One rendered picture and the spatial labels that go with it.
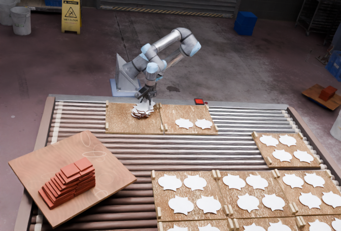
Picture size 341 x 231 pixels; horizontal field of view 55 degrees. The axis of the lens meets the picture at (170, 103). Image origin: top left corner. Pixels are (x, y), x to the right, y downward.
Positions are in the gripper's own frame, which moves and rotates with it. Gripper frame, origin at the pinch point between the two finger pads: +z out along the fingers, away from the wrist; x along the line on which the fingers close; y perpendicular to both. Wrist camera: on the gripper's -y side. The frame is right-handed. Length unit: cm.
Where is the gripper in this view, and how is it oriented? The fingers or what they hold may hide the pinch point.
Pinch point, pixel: (144, 106)
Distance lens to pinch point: 243.1
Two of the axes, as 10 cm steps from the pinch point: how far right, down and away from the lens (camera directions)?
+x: -6.6, -5.2, 5.5
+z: -1.6, 8.1, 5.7
